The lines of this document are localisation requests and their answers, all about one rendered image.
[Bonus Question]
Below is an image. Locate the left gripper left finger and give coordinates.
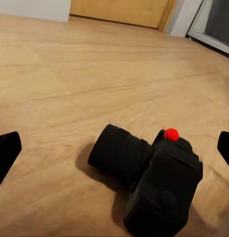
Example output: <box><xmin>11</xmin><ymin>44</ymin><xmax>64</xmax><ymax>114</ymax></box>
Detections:
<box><xmin>0</xmin><ymin>131</ymin><xmax>22</xmax><ymax>184</ymax></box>

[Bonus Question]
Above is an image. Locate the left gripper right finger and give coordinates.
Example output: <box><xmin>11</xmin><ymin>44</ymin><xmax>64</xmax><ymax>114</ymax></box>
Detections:
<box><xmin>217</xmin><ymin>131</ymin><xmax>229</xmax><ymax>165</ymax></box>

